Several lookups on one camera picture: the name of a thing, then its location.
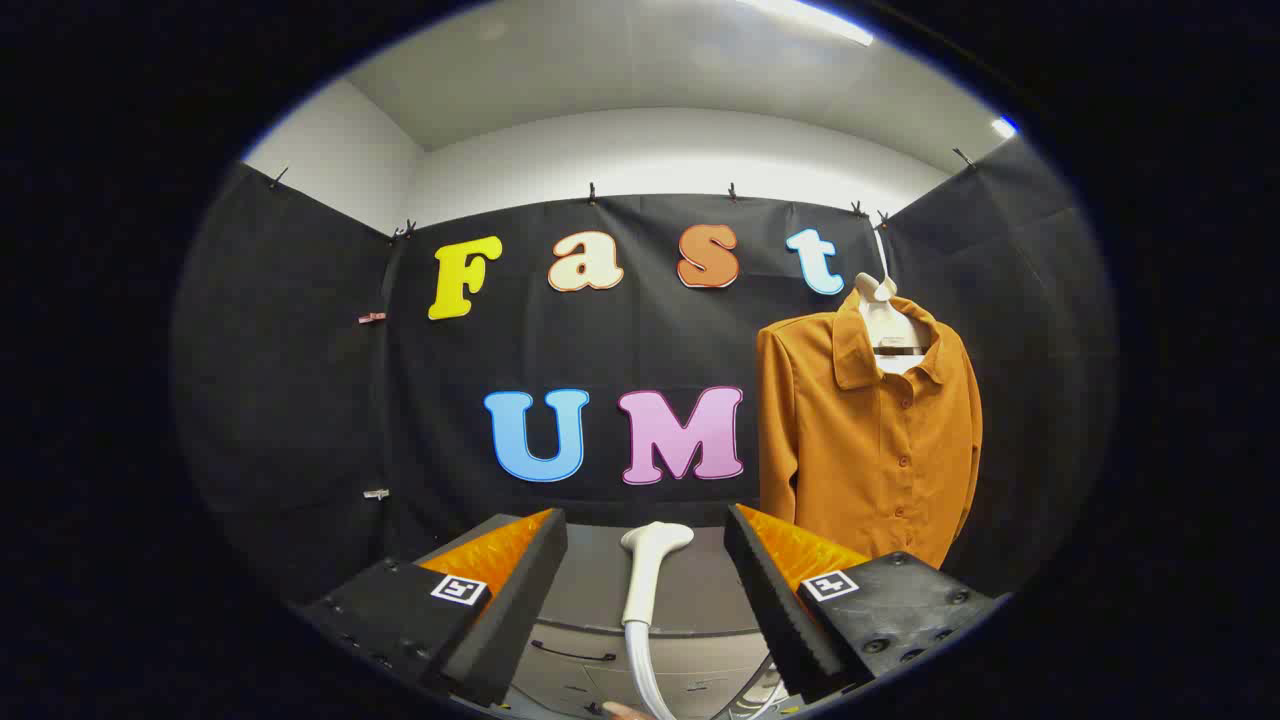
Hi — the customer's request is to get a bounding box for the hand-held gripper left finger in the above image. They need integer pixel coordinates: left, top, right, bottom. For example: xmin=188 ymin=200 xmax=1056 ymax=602
xmin=300 ymin=507 xmax=569 ymax=709

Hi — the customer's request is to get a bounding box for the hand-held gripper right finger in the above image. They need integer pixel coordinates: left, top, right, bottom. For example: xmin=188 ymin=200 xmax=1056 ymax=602
xmin=724 ymin=503 xmax=1006 ymax=706

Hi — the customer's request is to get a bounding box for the white garment steamer head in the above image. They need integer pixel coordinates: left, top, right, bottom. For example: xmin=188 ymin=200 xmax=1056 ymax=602
xmin=620 ymin=521 xmax=695 ymax=627

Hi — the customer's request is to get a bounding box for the white steamer hose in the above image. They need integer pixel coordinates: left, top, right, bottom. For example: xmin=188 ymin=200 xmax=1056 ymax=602
xmin=624 ymin=620 xmax=683 ymax=720

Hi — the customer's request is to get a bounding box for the orange-brown button shirt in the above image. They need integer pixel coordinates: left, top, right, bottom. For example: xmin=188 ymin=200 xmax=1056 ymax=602
xmin=755 ymin=290 xmax=984 ymax=571

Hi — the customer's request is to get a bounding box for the black backdrop cloth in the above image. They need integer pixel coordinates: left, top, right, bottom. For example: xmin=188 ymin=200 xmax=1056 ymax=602
xmin=170 ymin=135 xmax=1119 ymax=611

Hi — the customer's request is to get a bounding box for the dark drawer handle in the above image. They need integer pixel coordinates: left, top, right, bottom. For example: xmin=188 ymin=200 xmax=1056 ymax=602
xmin=530 ymin=640 xmax=618 ymax=663

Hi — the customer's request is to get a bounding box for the white cable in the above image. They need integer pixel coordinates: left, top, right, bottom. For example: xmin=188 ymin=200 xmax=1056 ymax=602
xmin=735 ymin=655 xmax=793 ymax=717

